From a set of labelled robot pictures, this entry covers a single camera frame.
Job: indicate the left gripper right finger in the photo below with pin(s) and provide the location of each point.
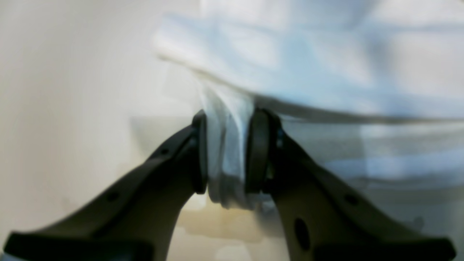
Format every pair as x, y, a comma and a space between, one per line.
323, 218

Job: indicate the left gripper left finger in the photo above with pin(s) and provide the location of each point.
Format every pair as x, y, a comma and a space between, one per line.
133, 219

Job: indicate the white printed t-shirt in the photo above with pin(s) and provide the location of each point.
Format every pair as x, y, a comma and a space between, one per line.
371, 89

